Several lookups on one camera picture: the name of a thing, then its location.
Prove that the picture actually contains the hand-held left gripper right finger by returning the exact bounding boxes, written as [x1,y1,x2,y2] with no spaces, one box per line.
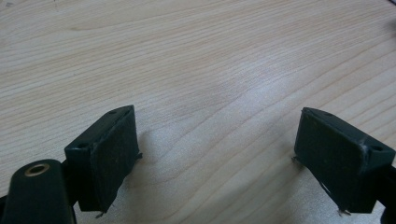
[291,106,396,217]

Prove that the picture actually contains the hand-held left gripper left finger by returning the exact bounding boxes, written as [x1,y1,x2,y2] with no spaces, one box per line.
[64,105,144,218]

